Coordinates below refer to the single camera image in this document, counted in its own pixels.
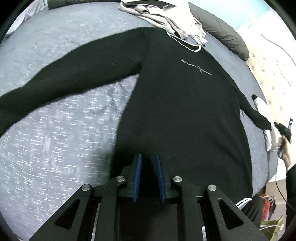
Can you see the person's right hand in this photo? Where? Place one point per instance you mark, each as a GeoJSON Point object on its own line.
{"type": "Point", "coordinates": [286, 151]}

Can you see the white garment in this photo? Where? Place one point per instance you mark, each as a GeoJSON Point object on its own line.
{"type": "Point", "coordinates": [178, 12]}

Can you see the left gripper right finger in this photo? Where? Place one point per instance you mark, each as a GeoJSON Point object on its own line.
{"type": "Point", "coordinates": [203, 213]}

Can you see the black sweater white trim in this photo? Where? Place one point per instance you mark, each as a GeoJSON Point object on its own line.
{"type": "Point", "coordinates": [185, 108]}

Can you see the person's black trousers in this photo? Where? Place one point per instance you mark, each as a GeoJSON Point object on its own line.
{"type": "Point", "coordinates": [252, 208]}

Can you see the blue patterned bed sheet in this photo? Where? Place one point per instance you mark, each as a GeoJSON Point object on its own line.
{"type": "Point", "coordinates": [50, 153]}

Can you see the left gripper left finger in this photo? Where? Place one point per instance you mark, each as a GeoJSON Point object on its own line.
{"type": "Point", "coordinates": [91, 213]}

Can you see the person's right forearm sleeve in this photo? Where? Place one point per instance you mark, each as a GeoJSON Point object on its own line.
{"type": "Point", "coordinates": [290, 187]}

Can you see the folded lilac garment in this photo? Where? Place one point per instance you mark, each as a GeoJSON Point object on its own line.
{"type": "Point", "coordinates": [269, 133]}

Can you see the light grey blanket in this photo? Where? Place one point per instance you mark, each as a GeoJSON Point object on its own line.
{"type": "Point", "coordinates": [32, 9]}

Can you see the cream tufted headboard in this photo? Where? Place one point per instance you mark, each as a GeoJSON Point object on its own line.
{"type": "Point", "coordinates": [271, 59]}

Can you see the grey sweatshirt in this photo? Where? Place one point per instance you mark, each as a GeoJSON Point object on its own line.
{"type": "Point", "coordinates": [155, 20]}

